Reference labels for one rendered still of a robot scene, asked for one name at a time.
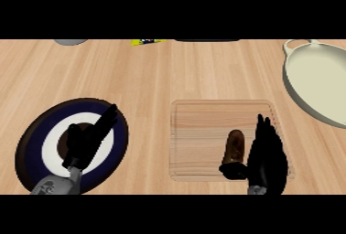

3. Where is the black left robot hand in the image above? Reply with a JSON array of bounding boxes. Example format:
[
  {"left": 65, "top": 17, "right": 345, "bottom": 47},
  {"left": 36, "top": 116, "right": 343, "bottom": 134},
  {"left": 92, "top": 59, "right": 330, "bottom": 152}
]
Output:
[{"left": 61, "top": 103, "right": 120, "bottom": 171}]

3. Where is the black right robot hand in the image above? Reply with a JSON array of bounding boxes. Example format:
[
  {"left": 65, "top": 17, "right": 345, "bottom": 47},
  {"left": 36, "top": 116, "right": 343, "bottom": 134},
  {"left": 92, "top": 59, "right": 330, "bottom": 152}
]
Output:
[{"left": 218, "top": 113, "right": 290, "bottom": 196}]

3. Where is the pale wooden cutting board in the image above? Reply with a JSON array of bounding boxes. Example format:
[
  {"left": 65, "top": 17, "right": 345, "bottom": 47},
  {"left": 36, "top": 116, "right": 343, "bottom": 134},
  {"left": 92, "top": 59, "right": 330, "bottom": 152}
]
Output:
[{"left": 169, "top": 99, "right": 297, "bottom": 183}]

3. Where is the cream oval pot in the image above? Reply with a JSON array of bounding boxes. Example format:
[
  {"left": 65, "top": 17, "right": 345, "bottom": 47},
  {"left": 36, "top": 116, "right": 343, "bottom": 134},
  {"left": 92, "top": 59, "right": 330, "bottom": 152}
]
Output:
[{"left": 281, "top": 39, "right": 346, "bottom": 130}]

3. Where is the round blue and white plate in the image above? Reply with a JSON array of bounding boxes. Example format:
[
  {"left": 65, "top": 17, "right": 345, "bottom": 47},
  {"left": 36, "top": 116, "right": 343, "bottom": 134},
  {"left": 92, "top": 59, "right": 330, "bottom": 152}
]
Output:
[{"left": 14, "top": 97, "right": 130, "bottom": 196}]

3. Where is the grey round object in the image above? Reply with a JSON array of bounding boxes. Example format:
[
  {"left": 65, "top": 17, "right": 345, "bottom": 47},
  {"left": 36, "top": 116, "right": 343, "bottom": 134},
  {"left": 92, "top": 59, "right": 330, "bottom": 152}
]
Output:
[{"left": 53, "top": 39, "right": 89, "bottom": 47}]

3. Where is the yellow packet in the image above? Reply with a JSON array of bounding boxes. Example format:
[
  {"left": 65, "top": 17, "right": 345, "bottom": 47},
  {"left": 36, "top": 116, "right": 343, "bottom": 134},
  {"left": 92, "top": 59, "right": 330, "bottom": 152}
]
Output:
[{"left": 130, "top": 39, "right": 167, "bottom": 47}]

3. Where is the black flat object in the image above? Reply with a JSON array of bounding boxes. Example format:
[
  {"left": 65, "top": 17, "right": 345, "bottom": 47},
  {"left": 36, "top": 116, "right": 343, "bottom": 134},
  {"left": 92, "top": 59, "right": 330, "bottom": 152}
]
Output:
[{"left": 173, "top": 39, "right": 243, "bottom": 43}]

